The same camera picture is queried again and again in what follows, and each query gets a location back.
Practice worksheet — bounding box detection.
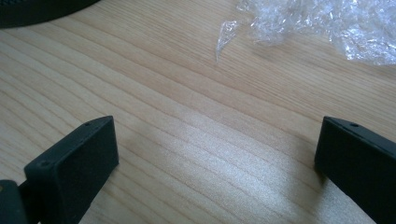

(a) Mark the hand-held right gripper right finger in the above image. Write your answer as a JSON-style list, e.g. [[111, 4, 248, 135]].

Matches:
[[314, 116, 396, 224]]

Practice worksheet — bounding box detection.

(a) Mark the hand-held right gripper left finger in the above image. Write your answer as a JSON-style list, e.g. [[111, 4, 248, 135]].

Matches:
[[23, 115, 120, 224]]

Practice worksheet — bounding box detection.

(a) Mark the black round container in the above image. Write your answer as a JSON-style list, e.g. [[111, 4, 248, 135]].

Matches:
[[0, 0, 102, 30]]

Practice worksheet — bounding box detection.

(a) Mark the clear plastic wrap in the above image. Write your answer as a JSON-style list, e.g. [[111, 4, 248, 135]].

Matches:
[[215, 0, 396, 67]]

